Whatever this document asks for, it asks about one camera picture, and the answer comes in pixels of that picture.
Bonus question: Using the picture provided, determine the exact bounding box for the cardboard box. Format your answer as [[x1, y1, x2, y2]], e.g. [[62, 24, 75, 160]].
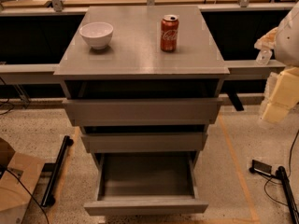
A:
[[0, 138, 45, 224]]

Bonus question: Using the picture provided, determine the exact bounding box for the grey drawer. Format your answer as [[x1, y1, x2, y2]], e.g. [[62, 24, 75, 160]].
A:
[[84, 152, 207, 216], [63, 98, 221, 126], [81, 125, 207, 153]]

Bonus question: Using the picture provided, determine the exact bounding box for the red cola can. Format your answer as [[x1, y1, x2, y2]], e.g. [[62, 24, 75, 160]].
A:
[[160, 15, 179, 52]]

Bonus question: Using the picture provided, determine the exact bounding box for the black cable right floor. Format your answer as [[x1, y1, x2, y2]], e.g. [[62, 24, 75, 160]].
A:
[[263, 137, 299, 207]]

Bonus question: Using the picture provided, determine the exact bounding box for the grey middle drawer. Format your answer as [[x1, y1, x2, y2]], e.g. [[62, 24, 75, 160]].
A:
[[81, 125, 207, 153]]

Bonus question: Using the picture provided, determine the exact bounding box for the black bar stand right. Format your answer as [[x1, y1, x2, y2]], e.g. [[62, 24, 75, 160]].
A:
[[277, 166, 299, 224]]

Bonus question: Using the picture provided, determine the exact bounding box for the grey top drawer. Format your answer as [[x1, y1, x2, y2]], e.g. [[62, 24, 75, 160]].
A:
[[63, 98, 221, 126]]

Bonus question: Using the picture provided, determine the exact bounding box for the white ceramic bowl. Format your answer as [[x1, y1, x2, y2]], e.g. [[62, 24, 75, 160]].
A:
[[79, 22, 114, 49]]

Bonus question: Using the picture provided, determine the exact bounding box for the small black device on floor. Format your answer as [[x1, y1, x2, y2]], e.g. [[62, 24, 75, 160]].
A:
[[249, 160, 272, 176]]

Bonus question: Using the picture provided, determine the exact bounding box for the black bar stand left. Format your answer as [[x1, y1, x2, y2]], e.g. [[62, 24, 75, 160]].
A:
[[41, 135, 74, 207]]

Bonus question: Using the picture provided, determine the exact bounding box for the grey drawer cabinet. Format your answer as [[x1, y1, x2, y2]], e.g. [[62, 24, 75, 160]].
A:
[[53, 5, 231, 161]]

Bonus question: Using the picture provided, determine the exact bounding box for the black cable on box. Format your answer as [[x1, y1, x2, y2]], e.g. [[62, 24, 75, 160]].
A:
[[0, 164, 50, 224]]

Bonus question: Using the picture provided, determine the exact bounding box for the grey metal rail frame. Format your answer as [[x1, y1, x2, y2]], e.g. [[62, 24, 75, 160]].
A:
[[0, 3, 293, 98]]

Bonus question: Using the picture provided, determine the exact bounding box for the black bar stand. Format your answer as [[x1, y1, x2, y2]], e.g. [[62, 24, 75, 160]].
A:
[[277, 166, 299, 224], [41, 135, 74, 207]]

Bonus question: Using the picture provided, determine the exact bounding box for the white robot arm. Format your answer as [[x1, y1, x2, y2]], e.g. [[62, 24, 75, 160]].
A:
[[254, 3, 299, 124]]

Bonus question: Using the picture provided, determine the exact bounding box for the grey bottom drawer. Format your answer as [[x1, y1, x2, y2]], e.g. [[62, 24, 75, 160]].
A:
[[84, 152, 207, 216]]

